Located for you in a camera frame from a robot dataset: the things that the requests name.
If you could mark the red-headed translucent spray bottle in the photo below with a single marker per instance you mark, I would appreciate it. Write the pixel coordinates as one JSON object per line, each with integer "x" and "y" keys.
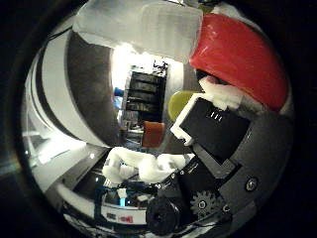
{"x": 237, "y": 56}

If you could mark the orange-brown stool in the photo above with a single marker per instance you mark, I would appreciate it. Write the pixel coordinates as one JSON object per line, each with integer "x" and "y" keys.
{"x": 153, "y": 134}

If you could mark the black drawer shelf unit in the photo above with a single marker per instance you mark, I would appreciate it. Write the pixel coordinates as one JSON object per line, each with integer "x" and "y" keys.
{"x": 145, "y": 95}

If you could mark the blue box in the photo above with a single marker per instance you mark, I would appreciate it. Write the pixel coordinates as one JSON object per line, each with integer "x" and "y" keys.
{"x": 119, "y": 97}

